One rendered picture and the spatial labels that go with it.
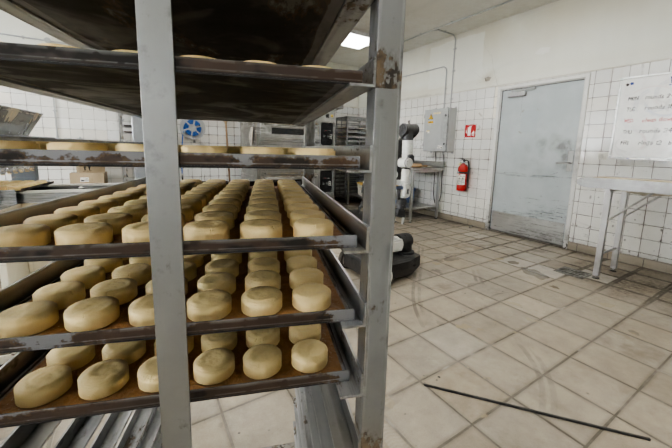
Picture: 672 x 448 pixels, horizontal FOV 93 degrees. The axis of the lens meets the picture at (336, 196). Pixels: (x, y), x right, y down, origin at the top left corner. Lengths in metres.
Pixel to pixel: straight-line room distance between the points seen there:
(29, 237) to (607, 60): 4.83
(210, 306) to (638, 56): 4.65
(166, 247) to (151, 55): 0.18
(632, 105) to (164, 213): 4.56
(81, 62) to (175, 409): 0.36
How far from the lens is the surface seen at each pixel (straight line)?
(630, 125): 4.64
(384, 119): 0.36
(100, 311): 0.45
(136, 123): 1.00
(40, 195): 2.26
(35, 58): 0.40
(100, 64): 0.38
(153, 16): 0.37
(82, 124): 6.24
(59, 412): 0.50
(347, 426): 0.55
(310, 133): 0.95
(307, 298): 0.41
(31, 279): 0.60
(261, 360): 0.47
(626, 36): 4.85
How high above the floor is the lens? 1.15
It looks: 8 degrees down
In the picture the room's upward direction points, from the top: 1 degrees clockwise
